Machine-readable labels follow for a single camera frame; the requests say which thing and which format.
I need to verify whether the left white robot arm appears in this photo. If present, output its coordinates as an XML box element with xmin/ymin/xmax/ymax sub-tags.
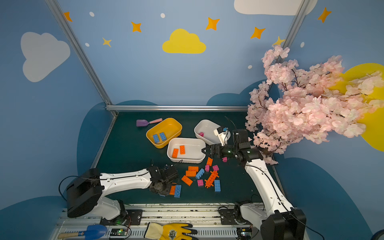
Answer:
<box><xmin>66</xmin><ymin>165</ymin><xmax>179</xmax><ymax>221</ymax></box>

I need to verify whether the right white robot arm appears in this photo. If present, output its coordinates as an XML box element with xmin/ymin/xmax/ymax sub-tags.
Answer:
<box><xmin>202</xmin><ymin>127</ymin><xmax>307</xmax><ymax>240</ymax></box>

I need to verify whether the orange lego brick by bin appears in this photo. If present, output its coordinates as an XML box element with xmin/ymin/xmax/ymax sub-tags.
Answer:
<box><xmin>207</xmin><ymin>157</ymin><xmax>213</xmax><ymax>166</ymax></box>

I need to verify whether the white rear plastic bin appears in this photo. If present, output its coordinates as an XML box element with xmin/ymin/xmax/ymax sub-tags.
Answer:
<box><xmin>194</xmin><ymin>120</ymin><xmax>231</xmax><ymax>145</ymax></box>

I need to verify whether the white plastic bin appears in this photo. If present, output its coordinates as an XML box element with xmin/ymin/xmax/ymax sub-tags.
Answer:
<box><xmin>167</xmin><ymin>138</ymin><xmax>206</xmax><ymax>164</ymax></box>
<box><xmin>194</xmin><ymin>120</ymin><xmax>231</xmax><ymax>145</ymax></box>

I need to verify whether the white front plastic bin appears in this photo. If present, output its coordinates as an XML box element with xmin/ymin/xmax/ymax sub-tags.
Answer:
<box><xmin>167</xmin><ymin>138</ymin><xmax>206</xmax><ymax>164</ymax></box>

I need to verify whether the orange lego brick center stack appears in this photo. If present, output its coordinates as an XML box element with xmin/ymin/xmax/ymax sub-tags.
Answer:
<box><xmin>186</xmin><ymin>166</ymin><xmax>200</xmax><ymax>177</ymax></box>

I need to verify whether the orange lego long assembly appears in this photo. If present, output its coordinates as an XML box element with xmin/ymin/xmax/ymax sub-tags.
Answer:
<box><xmin>205</xmin><ymin>171</ymin><xmax>219</xmax><ymax>188</ymax></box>

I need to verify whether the pink lego small bottom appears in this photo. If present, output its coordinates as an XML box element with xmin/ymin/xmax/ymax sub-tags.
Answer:
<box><xmin>197</xmin><ymin>180</ymin><xmax>204</xmax><ymax>187</ymax></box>

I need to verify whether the yellow plastic bin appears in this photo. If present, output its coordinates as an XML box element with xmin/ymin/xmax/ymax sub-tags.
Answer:
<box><xmin>146</xmin><ymin>118</ymin><xmax>183</xmax><ymax>149</ymax></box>

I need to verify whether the yellow work glove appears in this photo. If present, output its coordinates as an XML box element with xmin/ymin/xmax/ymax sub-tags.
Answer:
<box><xmin>144</xmin><ymin>223</ymin><xmax>198</xmax><ymax>240</ymax></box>

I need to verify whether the purple pink toy spatula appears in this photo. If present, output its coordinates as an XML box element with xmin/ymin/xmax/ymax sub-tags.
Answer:
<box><xmin>136</xmin><ymin>118</ymin><xmax>163</xmax><ymax>127</ymax></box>

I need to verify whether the pink cherry blossom tree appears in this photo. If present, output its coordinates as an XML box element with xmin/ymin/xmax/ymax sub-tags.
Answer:
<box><xmin>246</xmin><ymin>45</ymin><xmax>384</xmax><ymax>165</ymax></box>

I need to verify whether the green circuit board left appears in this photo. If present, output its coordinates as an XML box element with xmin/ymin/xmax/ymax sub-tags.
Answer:
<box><xmin>109</xmin><ymin>228</ymin><xmax>128</xmax><ymax>238</ymax></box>

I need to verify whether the circuit board right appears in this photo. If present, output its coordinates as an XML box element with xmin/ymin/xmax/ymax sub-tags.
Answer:
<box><xmin>237</xmin><ymin>228</ymin><xmax>253</xmax><ymax>240</ymax></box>

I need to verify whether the blue toy shovel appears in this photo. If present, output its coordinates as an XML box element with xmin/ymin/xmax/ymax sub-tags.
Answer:
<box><xmin>58</xmin><ymin>225</ymin><xmax>108</xmax><ymax>240</ymax></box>

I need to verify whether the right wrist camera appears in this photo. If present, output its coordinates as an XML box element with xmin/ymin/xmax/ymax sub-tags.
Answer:
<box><xmin>214</xmin><ymin>126</ymin><xmax>230</xmax><ymax>146</ymax></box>

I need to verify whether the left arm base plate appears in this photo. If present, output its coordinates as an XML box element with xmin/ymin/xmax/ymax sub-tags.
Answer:
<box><xmin>100</xmin><ymin>210</ymin><xmax>143</xmax><ymax>226</ymax></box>

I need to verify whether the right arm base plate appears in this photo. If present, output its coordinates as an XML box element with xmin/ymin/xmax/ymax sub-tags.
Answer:
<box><xmin>218</xmin><ymin>208</ymin><xmax>251</xmax><ymax>225</ymax></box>

